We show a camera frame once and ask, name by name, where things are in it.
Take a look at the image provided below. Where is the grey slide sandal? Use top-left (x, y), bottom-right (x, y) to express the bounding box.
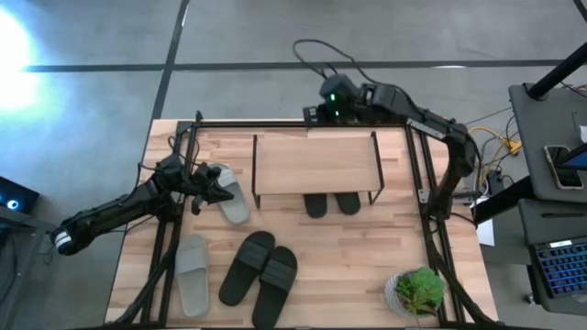
top-left (174, 233), bottom-right (211, 318)
top-left (208, 163), bottom-right (251, 226)

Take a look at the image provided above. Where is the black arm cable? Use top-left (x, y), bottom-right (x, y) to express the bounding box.
top-left (167, 134), bottom-right (204, 167)
top-left (292, 38), bottom-right (382, 86)

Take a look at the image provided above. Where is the white paper sheet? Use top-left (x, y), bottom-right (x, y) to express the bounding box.
top-left (471, 196), bottom-right (495, 248)

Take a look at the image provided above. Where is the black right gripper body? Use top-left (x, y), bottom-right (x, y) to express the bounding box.
top-left (302, 72), bottom-right (368, 126)

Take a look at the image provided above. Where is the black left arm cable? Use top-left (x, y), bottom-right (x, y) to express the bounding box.
top-left (167, 134), bottom-right (204, 167)

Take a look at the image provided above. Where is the black box with blue light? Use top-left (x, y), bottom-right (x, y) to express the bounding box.
top-left (0, 176), bottom-right (40, 215)

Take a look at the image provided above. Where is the laptop with lit keyboard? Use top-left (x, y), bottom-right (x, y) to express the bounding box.
top-left (529, 238), bottom-right (587, 299)

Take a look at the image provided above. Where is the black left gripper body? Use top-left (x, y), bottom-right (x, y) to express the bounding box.
top-left (185, 162), bottom-right (224, 215)

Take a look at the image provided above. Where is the black metal table frame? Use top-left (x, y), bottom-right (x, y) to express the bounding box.
top-left (109, 109), bottom-right (499, 329)

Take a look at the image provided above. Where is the wooden shelf with black frame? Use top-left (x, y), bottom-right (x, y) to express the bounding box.
top-left (249, 131), bottom-right (385, 210)

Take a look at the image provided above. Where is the black smartphone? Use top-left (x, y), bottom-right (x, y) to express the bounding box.
top-left (543, 144), bottom-right (585, 191)

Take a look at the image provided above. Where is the black pole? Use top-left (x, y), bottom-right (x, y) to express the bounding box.
top-left (525, 40), bottom-right (587, 100)

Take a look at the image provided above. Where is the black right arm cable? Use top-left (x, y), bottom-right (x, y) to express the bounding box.
top-left (292, 38), bottom-right (382, 86)

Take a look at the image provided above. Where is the yellow cable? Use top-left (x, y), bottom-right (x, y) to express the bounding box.
top-left (467, 126), bottom-right (523, 184)

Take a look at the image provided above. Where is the black flat bar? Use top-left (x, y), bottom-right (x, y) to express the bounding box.
top-left (471, 176), bottom-right (536, 226)

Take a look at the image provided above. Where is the grey cart top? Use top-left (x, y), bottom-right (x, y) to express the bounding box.
top-left (507, 82), bottom-right (587, 203)

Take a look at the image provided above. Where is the green plant in grey pot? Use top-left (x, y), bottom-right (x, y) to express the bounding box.
top-left (383, 266), bottom-right (447, 318)

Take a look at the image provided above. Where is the grey metal stand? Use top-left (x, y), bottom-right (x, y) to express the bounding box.
top-left (0, 205), bottom-right (56, 330)

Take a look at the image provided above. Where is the black slide sandal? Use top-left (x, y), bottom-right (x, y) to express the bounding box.
top-left (334, 192), bottom-right (362, 216)
top-left (251, 246), bottom-right (298, 329)
top-left (218, 230), bottom-right (276, 307)
top-left (304, 192), bottom-right (328, 219)

